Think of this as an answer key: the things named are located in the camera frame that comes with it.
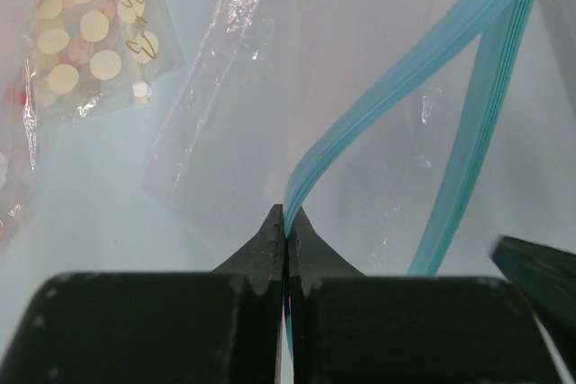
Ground clear blue-zipper bag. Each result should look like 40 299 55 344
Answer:
142 0 575 276

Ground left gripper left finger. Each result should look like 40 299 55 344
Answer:
1 205 284 383

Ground pile of spare zip bags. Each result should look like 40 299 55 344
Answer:
1 0 181 237

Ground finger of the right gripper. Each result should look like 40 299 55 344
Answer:
490 237 575 357

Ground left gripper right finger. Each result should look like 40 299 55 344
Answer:
287 212 561 383

